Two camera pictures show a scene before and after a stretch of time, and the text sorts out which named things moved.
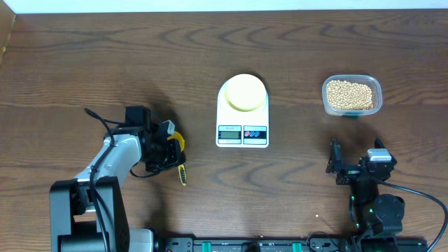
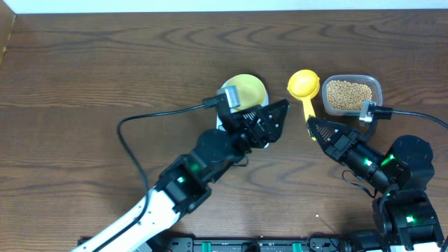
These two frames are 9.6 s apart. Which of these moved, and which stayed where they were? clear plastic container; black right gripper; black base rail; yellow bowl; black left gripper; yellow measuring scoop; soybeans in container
Moved: black right gripper; yellow measuring scoop; black left gripper
Stayed: yellow bowl; clear plastic container; black base rail; soybeans in container
